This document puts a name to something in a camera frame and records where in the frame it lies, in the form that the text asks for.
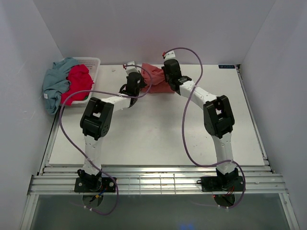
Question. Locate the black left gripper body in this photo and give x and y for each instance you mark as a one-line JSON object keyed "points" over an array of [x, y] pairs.
{"points": [[142, 85]]}

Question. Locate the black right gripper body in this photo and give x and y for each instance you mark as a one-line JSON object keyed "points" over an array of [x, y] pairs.
{"points": [[168, 80]]}

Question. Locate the salmon pink t-shirt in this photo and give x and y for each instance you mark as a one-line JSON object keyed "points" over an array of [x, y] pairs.
{"points": [[155, 75]]}

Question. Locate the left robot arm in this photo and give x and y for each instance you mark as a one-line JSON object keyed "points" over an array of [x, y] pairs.
{"points": [[95, 124]]}

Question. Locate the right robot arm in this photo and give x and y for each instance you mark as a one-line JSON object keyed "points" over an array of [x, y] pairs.
{"points": [[218, 122]]}

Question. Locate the white plastic laundry basket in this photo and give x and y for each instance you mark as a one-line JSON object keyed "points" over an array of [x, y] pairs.
{"points": [[92, 63]]}

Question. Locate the blue label sticker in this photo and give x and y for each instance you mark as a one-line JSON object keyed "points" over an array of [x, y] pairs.
{"points": [[227, 66]]}

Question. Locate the magenta red t-shirt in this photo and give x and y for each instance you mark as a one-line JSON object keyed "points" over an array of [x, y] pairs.
{"points": [[80, 80]]}

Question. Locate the grey-blue t-shirt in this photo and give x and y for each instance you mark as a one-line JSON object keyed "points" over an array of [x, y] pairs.
{"points": [[55, 83]]}

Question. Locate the white wrist camera, left arm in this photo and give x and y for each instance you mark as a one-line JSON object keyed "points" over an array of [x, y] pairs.
{"points": [[130, 67]]}

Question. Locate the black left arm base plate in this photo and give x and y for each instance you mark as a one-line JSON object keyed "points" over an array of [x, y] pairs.
{"points": [[98, 185]]}

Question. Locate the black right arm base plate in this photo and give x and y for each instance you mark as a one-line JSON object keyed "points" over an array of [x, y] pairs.
{"points": [[215, 184]]}

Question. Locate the aluminium rail frame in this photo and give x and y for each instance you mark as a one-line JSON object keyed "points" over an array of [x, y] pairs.
{"points": [[150, 180]]}

